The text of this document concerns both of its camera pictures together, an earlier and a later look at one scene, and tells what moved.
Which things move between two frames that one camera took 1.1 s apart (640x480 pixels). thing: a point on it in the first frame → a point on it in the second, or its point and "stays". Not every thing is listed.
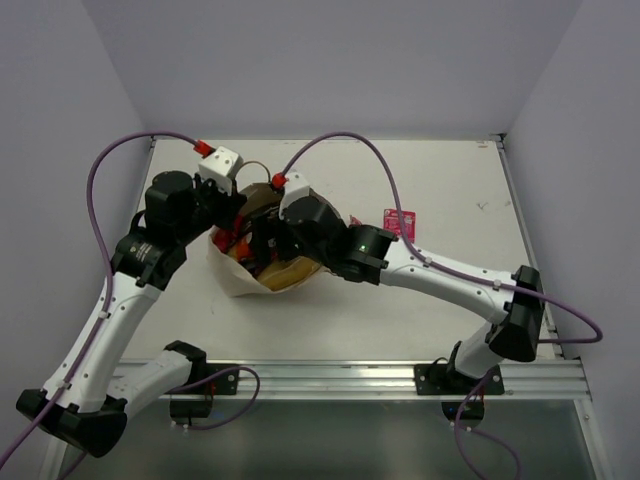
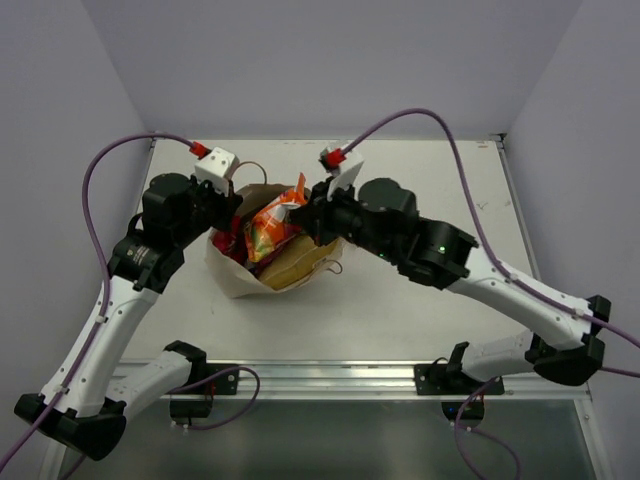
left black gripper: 226,206 stays
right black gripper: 265,227 → 317,219
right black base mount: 441,379 stays
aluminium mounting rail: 523,379 stays
